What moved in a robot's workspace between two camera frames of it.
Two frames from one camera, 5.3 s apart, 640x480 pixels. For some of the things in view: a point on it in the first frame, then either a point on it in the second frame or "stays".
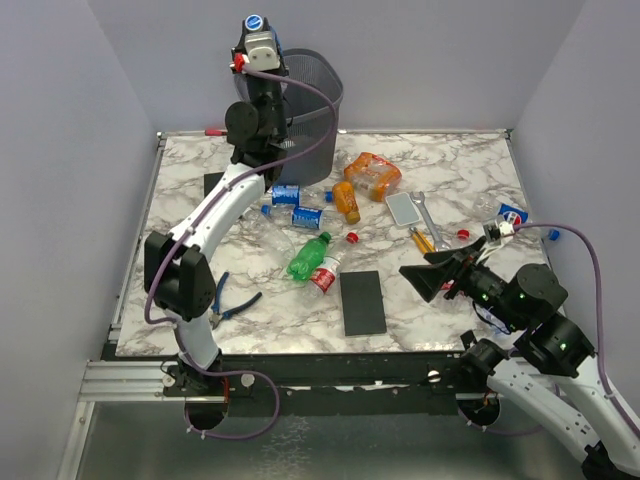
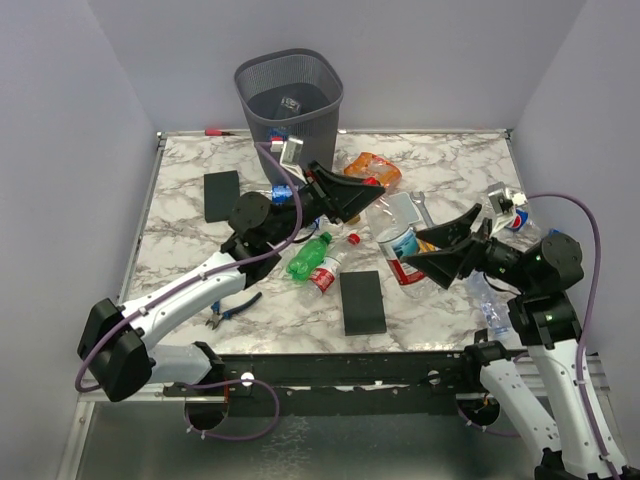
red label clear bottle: x=322 y=279 stays
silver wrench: x=439 y=242 stays
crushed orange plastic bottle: x=372 y=177 stays
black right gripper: x=427 y=279 to x=443 y=265
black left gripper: x=284 y=70 to x=343 y=200
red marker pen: x=214 y=132 stays
